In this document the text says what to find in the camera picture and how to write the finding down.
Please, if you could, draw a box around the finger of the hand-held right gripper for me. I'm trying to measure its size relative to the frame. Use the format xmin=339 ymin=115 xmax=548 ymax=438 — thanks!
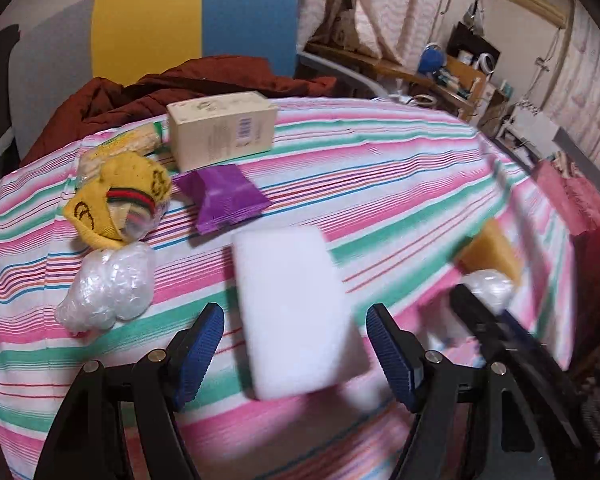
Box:
xmin=450 ymin=284 xmax=511 ymax=361
xmin=500 ymin=310 xmax=566 ymax=371

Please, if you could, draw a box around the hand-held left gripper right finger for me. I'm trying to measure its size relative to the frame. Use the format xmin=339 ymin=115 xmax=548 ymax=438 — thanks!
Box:
xmin=366 ymin=302 xmax=581 ymax=480

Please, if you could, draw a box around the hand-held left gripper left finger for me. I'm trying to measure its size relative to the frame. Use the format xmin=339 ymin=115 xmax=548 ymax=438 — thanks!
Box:
xmin=32 ymin=302 xmax=226 ymax=480

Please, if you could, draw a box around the yellow sponge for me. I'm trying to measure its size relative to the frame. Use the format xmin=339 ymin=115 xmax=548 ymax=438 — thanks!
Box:
xmin=455 ymin=219 xmax=523 ymax=288

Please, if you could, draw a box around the white sponge block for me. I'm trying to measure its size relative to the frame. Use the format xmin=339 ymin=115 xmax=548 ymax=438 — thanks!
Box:
xmin=230 ymin=226 xmax=371 ymax=401

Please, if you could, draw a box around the rice cracker snack packet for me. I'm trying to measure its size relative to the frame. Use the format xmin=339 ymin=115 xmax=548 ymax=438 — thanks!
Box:
xmin=77 ymin=122 xmax=168 ymax=181

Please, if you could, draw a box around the cream cardboard box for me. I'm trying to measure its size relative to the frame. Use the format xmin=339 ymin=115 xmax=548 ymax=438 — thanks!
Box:
xmin=166 ymin=91 xmax=276 ymax=173

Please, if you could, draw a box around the red blanket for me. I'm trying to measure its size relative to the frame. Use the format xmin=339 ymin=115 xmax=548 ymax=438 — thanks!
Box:
xmin=530 ymin=160 xmax=600 ymax=351

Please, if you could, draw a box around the purple snack packet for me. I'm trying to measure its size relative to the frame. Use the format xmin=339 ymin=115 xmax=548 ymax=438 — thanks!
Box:
xmin=172 ymin=164 xmax=273 ymax=235

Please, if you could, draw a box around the striped tablecloth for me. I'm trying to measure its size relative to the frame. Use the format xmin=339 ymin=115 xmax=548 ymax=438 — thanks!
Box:
xmin=0 ymin=95 xmax=581 ymax=480

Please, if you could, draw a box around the yellow sock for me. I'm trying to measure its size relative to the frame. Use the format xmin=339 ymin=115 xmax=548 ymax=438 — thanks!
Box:
xmin=62 ymin=154 xmax=173 ymax=250

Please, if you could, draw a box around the wooden desk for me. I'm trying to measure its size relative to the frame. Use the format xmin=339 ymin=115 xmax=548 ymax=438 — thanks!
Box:
xmin=305 ymin=42 xmax=476 ymax=121

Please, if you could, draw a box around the blue globe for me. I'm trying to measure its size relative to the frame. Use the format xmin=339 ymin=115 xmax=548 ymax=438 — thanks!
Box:
xmin=420 ymin=42 xmax=448 ymax=76

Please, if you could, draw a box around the black shelf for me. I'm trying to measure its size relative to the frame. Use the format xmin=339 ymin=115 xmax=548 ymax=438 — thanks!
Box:
xmin=447 ymin=22 xmax=501 ymax=68

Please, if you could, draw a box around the red-brown jacket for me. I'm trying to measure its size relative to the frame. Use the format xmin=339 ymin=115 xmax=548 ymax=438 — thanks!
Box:
xmin=20 ymin=56 xmax=337 ymax=168

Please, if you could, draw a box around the black rolled mat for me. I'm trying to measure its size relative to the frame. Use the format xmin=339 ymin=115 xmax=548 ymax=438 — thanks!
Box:
xmin=0 ymin=24 xmax=21 ymax=161

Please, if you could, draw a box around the grey yellow blue chair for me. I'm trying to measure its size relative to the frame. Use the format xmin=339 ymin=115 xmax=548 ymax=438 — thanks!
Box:
xmin=0 ymin=0 xmax=298 ymax=161

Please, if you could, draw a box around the grey metal tube frame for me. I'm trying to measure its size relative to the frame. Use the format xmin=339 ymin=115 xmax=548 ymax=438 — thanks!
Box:
xmin=297 ymin=52 xmax=393 ymax=98

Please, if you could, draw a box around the wall air conditioner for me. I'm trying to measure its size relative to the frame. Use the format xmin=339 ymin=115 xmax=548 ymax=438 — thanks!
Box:
xmin=500 ymin=0 xmax=568 ymax=28

